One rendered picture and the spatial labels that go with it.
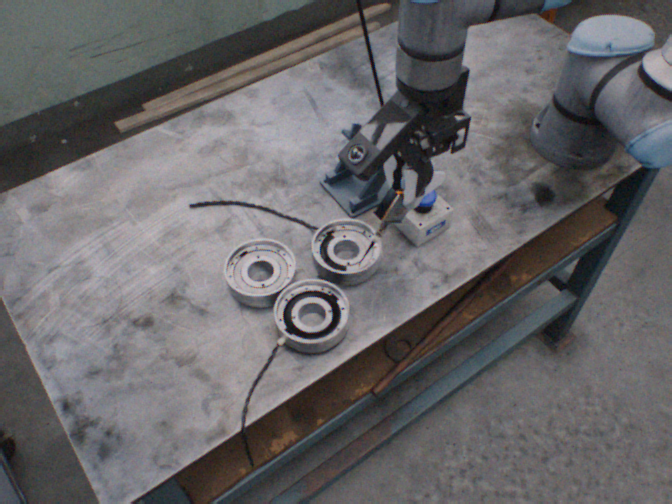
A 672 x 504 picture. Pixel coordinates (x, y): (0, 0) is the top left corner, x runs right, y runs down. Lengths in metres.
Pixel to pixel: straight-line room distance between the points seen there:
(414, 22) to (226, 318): 0.49
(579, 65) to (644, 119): 0.15
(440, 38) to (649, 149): 0.41
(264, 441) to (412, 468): 0.65
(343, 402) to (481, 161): 0.49
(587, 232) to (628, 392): 0.62
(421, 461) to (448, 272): 0.80
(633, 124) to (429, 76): 0.39
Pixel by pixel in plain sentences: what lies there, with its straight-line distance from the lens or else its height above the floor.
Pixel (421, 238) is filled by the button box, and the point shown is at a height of 0.82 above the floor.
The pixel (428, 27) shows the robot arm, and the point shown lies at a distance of 0.68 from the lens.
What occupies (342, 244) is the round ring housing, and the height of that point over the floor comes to 0.82.
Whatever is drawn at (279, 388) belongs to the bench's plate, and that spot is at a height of 0.80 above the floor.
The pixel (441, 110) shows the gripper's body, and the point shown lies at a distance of 0.79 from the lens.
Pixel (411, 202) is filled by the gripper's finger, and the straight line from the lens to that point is 0.85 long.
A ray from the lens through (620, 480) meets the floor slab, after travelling 1.80.
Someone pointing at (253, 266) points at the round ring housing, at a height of 0.82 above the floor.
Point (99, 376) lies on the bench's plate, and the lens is 0.93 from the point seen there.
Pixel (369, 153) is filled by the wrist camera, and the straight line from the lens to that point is 0.75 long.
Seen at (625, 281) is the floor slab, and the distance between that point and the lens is 2.11.
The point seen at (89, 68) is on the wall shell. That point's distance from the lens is 2.52.
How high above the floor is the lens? 1.58
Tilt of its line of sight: 52 degrees down
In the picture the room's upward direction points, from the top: 1 degrees counter-clockwise
